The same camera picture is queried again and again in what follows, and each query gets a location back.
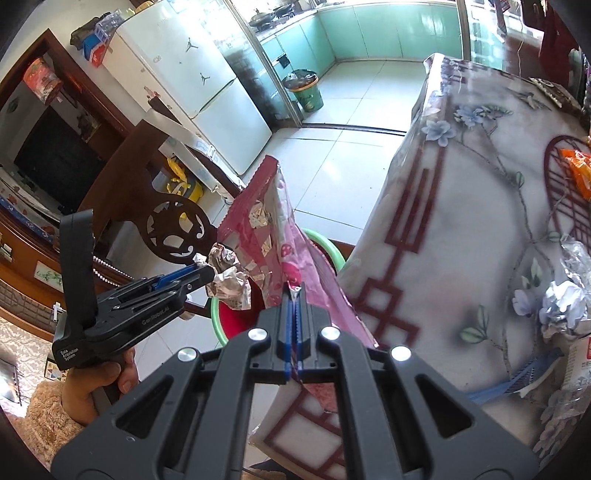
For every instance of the red gift box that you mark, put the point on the red gift box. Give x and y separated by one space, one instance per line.
42 79

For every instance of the blue plastic wrapper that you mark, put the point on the blue plastic wrapper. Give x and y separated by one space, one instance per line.
521 374

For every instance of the teal kitchen cabinets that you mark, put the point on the teal kitchen cabinets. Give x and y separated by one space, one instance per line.
392 32

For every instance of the green trash bin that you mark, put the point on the green trash bin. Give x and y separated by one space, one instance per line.
309 97

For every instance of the wooden television cabinet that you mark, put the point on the wooden television cabinet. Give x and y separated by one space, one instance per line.
27 258

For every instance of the crumpled foil sheet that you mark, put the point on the crumpled foil sheet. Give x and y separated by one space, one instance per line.
577 263

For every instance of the orange snack packet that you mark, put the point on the orange snack packet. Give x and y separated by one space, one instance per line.
579 173

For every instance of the white refrigerator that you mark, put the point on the white refrigerator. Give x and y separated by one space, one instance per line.
194 74

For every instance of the black wok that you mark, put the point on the black wok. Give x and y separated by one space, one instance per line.
263 19

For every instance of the dark snack packet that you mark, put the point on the dark snack packet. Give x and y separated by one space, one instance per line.
556 94

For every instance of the silver foil wrapper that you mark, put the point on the silver foil wrapper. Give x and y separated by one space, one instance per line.
227 281

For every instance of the dark carved wooden chair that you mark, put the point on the dark carved wooden chair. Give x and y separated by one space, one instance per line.
124 170

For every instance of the table with floral tablecloth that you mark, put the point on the table with floral tablecloth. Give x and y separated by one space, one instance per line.
461 207

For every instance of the person's left forearm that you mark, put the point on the person's left forearm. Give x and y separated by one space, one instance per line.
46 415

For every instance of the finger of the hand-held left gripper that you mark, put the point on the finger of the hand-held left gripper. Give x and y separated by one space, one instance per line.
194 282
180 273

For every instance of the pink snack wrapper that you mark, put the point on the pink snack wrapper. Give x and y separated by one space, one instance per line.
277 230

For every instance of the blue box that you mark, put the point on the blue box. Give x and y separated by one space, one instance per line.
94 46

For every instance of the green basin with red inside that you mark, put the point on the green basin with red inside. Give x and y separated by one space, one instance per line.
235 323

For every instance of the dark red hanging garment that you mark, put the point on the dark red hanging garment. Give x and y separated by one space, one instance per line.
558 41

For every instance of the sliding glass door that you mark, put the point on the sliding glass door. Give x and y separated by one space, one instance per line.
258 69

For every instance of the black television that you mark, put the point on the black television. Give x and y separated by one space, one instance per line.
55 161

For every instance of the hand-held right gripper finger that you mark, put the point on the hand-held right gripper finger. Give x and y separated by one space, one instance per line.
289 332
300 332

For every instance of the crumpled white paper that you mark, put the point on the crumpled white paper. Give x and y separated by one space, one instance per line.
563 307

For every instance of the person's left hand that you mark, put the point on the person's left hand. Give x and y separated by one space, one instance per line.
90 392

